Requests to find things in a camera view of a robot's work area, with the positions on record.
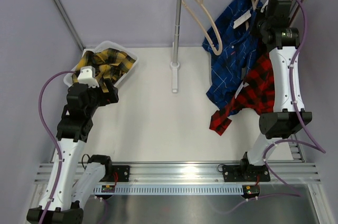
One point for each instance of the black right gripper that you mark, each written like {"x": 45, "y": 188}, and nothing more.
{"x": 258, "y": 15}

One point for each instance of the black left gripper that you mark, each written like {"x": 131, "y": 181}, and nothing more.
{"x": 107, "y": 98}

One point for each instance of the blue plaid shirt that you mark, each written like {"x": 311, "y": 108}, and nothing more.
{"x": 239, "y": 51}

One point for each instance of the yellow plaid shirt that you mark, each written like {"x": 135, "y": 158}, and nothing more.
{"x": 108, "y": 64}

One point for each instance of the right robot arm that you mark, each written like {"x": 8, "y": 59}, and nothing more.
{"x": 288, "y": 115}

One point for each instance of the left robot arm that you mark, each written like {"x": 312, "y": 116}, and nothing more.
{"x": 64, "y": 199}

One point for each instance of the red plaid shirt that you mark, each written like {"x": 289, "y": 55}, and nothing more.
{"x": 257, "y": 92}

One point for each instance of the white plastic basket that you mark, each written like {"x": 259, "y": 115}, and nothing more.
{"x": 102, "y": 46}

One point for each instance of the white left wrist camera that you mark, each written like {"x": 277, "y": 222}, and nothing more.
{"x": 87, "y": 76}

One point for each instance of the white slotted cable duct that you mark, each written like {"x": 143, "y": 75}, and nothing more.
{"x": 193, "y": 189}

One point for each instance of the aluminium mounting rail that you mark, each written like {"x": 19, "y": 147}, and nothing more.
{"x": 209, "y": 173}

